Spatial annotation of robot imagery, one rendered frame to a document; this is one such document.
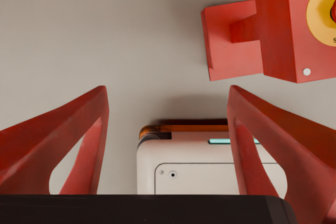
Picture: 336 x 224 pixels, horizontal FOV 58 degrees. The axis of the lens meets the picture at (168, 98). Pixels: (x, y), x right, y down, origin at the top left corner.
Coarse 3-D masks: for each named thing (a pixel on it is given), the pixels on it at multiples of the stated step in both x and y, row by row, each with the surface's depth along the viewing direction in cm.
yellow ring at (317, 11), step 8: (312, 0) 32; (320, 0) 32; (328, 0) 32; (312, 8) 33; (320, 8) 33; (328, 8) 33; (312, 16) 33; (320, 16) 33; (328, 16) 33; (312, 24) 33; (320, 24) 33; (328, 24) 33; (312, 32) 33; (320, 32) 33; (328, 32) 33; (320, 40) 33; (328, 40) 33
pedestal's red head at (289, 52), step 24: (264, 0) 40; (288, 0) 33; (264, 24) 42; (288, 24) 34; (264, 48) 43; (288, 48) 35; (312, 48) 33; (264, 72) 45; (288, 72) 36; (312, 72) 34
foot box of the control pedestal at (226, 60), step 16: (208, 16) 97; (224, 16) 97; (240, 16) 97; (208, 32) 98; (224, 32) 98; (208, 48) 102; (224, 48) 98; (240, 48) 98; (256, 48) 98; (208, 64) 109; (224, 64) 99; (240, 64) 100; (256, 64) 110
